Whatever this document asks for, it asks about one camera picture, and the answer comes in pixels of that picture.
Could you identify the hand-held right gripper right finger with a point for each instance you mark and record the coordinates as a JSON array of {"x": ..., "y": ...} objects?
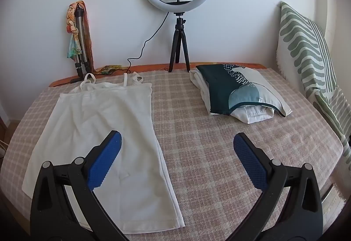
[{"x": 248, "y": 160}]

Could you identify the orange bed sheet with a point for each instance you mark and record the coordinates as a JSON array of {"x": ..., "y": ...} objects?
[{"x": 153, "y": 67}]

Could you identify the green white striped pillow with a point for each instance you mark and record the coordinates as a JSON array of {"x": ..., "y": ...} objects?
[{"x": 301, "y": 46}]

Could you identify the white camisole top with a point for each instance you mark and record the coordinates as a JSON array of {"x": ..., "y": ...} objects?
[{"x": 109, "y": 109}]

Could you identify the colourful patterned scarf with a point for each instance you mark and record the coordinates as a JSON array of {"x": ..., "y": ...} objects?
[{"x": 88, "y": 27}]

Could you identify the folded grey tripod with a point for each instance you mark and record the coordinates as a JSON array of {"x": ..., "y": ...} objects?
[{"x": 81, "y": 32}]

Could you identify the beige checked blanket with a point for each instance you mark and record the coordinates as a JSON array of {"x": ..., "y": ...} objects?
[{"x": 197, "y": 120}]

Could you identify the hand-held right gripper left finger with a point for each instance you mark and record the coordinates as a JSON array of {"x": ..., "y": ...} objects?
[{"x": 105, "y": 160}]

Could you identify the dark green patterned folded garment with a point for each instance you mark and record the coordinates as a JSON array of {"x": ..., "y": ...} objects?
[{"x": 219, "y": 84}]

